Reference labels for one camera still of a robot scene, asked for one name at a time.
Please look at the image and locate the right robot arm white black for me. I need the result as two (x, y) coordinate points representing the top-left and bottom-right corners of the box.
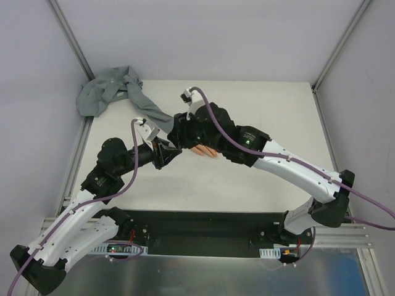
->
(167, 103), (355, 245)

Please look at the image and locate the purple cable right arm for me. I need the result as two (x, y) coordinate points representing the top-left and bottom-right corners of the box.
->
(189, 86), (395, 232)

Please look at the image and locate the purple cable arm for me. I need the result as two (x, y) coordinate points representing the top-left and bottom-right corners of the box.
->
(189, 86), (395, 232)
(9, 118), (146, 296)

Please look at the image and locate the aluminium frame post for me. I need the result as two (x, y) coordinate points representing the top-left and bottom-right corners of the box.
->
(47, 0), (95, 81)
(311, 0), (374, 94)

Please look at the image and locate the aluminium frame post left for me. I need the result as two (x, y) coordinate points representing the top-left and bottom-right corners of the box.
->
(47, 0), (95, 81)

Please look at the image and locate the white cable duct right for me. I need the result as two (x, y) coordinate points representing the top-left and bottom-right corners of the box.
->
(259, 247), (281, 260)

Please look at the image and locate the mannequin hand with pink nails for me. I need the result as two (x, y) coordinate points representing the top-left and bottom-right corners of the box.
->
(190, 144), (218, 159)

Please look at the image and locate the white cable duct left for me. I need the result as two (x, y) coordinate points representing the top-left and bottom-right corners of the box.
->
(90, 243), (148, 256)

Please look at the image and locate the aluminium frame post right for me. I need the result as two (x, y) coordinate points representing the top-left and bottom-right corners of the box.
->
(311, 0), (374, 94)

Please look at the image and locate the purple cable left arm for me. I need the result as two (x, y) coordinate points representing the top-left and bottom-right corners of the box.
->
(9, 118), (146, 296)

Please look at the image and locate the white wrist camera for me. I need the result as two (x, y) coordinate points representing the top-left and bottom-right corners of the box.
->
(180, 88), (206, 120)
(135, 117), (160, 150)

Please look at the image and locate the grey shirt with sleeve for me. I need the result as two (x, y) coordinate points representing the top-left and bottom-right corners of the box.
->
(76, 66), (174, 133)

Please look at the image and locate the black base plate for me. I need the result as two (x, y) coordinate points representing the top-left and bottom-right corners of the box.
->
(58, 208), (315, 263)

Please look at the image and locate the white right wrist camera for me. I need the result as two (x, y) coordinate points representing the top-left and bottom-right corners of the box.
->
(180, 88), (206, 120)

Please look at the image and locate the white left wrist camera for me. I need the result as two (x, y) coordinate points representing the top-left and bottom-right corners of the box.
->
(135, 117), (160, 150)

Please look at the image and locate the white cable duct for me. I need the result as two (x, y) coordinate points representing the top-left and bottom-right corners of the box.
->
(259, 247), (281, 260)
(90, 243), (148, 256)

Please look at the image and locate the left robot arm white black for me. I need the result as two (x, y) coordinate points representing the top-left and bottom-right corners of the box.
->
(10, 138), (181, 295)

